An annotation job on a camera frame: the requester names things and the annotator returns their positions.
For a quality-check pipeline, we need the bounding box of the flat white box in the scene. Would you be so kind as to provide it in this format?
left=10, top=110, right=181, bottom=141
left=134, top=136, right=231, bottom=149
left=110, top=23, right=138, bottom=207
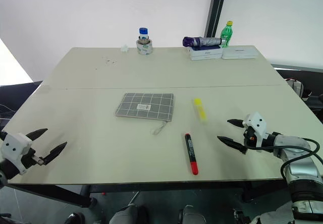
left=221, top=46, right=258, bottom=60

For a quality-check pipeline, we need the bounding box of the folded purple grey umbrella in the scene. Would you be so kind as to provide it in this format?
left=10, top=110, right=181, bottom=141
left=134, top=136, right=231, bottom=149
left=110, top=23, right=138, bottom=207
left=182, top=36, right=223, bottom=48

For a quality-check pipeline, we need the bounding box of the black table frame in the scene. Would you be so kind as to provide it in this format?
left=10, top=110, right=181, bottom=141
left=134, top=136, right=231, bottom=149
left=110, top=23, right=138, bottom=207
left=7, top=178, right=288, bottom=208

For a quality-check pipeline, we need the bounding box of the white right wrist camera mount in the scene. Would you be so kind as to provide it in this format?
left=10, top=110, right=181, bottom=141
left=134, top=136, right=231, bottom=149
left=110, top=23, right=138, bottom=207
left=242, top=111, right=267, bottom=153

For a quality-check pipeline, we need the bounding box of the yellow highlighter pen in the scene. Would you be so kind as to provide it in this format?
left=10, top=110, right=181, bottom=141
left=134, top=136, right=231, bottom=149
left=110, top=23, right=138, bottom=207
left=193, top=97, right=208, bottom=124

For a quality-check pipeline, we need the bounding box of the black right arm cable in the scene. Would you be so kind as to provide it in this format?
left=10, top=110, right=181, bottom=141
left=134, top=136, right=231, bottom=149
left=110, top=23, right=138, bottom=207
left=246, top=137, right=323, bottom=182

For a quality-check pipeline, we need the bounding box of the green bottle with yellow cap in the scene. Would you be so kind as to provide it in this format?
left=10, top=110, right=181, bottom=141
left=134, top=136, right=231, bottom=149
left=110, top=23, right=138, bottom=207
left=220, top=21, right=233, bottom=48

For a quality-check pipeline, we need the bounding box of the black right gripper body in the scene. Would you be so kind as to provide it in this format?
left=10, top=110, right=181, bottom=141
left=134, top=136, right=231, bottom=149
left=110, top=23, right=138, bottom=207
left=243, top=126, right=255, bottom=148

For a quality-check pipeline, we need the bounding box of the white and red bag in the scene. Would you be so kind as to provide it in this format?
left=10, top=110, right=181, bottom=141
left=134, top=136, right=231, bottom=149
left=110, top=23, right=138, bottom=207
left=286, top=79, right=304, bottom=98

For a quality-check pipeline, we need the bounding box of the white box with blue lid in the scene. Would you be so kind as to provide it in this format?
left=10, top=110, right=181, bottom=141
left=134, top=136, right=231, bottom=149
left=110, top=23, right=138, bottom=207
left=188, top=45, right=224, bottom=61

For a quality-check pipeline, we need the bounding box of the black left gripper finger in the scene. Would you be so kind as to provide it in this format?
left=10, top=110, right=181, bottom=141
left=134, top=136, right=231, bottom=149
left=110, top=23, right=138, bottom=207
left=41, top=141, right=68, bottom=166
left=26, top=128, right=48, bottom=142

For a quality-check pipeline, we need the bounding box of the black and red marker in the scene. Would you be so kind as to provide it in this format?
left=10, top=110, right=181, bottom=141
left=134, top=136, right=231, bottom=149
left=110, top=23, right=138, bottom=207
left=184, top=133, right=199, bottom=176

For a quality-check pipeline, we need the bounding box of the dark vertical wall post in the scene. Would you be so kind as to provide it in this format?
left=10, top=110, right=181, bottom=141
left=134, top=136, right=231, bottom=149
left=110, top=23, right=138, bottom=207
left=203, top=0, right=229, bottom=38

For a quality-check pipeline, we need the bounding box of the dark furniture beside table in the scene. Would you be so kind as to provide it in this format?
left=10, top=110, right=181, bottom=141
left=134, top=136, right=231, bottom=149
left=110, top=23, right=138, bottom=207
left=0, top=81, right=43, bottom=131

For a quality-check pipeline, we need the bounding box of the black rounded shape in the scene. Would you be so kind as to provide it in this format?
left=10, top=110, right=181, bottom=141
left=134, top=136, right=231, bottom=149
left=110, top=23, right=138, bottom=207
left=232, top=208, right=253, bottom=224
left=64, top=211, right=86, bottom=224

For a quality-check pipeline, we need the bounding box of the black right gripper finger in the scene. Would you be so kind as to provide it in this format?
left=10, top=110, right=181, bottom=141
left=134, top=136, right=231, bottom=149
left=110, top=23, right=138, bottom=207
left=227, top=119, right=245, bottom=129
left=217, top=136, right=248, bottom=155

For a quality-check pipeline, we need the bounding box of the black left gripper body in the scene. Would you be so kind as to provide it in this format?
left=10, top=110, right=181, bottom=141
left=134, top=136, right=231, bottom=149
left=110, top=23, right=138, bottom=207
left=20, top=148, right=45, bottom=171

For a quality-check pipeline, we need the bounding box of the grey rounded shape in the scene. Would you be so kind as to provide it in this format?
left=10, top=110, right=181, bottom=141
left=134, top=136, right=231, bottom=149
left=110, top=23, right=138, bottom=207
left=178, top=204, right=206, bottom=224
left=109, top=203, right=148, bottom=224

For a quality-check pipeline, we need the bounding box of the blue capped white bottle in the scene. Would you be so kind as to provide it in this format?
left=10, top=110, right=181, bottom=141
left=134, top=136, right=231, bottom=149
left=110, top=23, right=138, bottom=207
left=138, top=27, right=149, bottom=42

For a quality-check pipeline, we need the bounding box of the grey checked pouch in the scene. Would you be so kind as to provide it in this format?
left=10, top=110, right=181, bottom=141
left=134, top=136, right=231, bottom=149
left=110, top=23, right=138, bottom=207
left=115, top=92, right=175, bottom=135

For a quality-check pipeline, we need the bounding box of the white cloth bundle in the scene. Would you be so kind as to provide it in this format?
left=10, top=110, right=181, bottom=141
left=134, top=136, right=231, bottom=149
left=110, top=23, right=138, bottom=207
left=251, top=203, right=295, bottom=224

